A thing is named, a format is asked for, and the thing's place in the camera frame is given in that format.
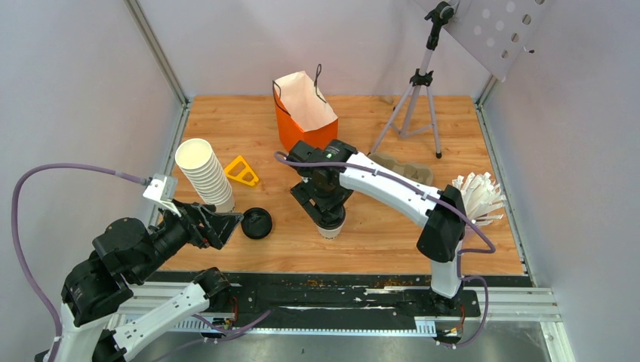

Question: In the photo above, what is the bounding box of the stack of white paper cups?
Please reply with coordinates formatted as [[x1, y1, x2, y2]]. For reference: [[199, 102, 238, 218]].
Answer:
[[174, 138, 235, 213]]

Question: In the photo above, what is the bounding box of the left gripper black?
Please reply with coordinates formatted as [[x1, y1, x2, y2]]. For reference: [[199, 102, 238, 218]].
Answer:
[[133, 195, 245, 281]]

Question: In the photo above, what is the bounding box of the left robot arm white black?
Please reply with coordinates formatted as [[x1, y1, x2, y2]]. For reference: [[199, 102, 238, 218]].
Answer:
[[34, 201, 244, 361]]

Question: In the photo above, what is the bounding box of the white paper coffee cup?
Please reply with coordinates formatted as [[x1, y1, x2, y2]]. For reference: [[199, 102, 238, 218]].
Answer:
[[315, 218, 346, 240]]

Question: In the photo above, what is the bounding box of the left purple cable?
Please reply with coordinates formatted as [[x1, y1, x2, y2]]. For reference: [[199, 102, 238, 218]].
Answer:
[[11, 163, 151, 362]]

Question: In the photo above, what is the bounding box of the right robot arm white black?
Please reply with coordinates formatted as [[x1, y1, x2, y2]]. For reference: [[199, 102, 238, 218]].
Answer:
[[275, 140, 466, 315]]

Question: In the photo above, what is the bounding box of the yellow triangular plastic piece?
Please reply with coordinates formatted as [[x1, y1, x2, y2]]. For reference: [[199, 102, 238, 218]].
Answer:
[[223, 155, 260, 187]]

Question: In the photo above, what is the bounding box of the orange paper bag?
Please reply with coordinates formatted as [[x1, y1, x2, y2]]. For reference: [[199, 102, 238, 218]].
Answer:
[[272, 64, 339, 152]]

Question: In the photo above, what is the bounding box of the brown cardboard cup carrier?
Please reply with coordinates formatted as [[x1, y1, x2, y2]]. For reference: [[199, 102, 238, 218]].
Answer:
[[368, 152, 434, 186]]

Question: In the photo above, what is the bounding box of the perforated grey metal panel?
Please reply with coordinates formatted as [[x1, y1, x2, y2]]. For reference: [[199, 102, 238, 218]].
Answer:
[[412, 0, 557, 84]]

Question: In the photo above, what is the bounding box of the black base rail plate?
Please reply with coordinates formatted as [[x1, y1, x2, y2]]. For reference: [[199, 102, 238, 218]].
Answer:
[[145, 270, 534, 333]]

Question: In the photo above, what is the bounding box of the black coffee cup lid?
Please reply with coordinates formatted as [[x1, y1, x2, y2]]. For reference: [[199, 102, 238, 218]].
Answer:
[[241, 207, 273, 240]]

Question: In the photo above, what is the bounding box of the pink holder with white straws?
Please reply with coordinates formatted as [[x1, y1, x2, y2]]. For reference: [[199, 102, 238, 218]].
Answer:
[[452, 172, 506, 226]]

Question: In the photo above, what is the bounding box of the silver camera tripod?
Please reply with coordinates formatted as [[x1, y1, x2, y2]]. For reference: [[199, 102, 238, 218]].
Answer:
[[369, 1, 457, 159]]

